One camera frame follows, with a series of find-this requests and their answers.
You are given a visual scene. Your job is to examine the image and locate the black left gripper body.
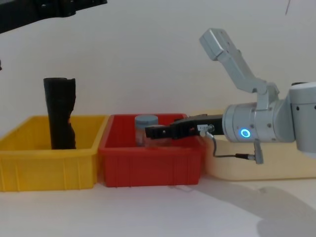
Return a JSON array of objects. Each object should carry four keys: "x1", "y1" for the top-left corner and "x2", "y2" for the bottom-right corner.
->
[{"x1": 0, "y1": 0, "x2": 108, "y2": 34}]

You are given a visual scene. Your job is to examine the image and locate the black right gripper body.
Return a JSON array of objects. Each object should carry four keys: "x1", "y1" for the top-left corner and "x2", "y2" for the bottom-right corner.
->
[{"x1": 174, "y1": 114, "x2": 224, "y2": 137}]

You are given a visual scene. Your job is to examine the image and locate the clear jar with grey lid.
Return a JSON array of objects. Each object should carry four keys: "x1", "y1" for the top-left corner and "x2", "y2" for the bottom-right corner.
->
[{"x1": 134, "y1": 114, "x2": 171, "y2": 149}]

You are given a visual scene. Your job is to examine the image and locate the red plastic bin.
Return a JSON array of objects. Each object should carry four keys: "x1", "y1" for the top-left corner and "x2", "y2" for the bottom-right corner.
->
[{"x1": 98, "y1": 113, "x2": 207, "y2": 188}]

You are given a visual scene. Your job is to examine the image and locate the cream plastic tray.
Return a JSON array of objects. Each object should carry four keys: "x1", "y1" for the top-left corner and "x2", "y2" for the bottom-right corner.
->
[{"x1": 189, "y1": 109, "x2": 316, "y2": 182}]

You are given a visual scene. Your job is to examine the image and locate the black crumpled tube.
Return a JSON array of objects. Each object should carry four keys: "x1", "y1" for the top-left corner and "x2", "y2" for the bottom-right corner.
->
[{"x1": 43, "y1": 77, "x2": 77, "y2": 150}]

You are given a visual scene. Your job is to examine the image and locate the yellow plastic bin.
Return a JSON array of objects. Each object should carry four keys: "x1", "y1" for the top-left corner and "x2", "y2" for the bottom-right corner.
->
[{"x1": 0, "y1": 115, "x2": 110, "y2": 192}]

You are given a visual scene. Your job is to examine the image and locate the thin grey gripper cable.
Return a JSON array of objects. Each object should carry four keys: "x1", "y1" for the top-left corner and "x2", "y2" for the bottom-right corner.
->
[{"x1": 200, "y1": 124, "x2": 250, "y2": 160}]

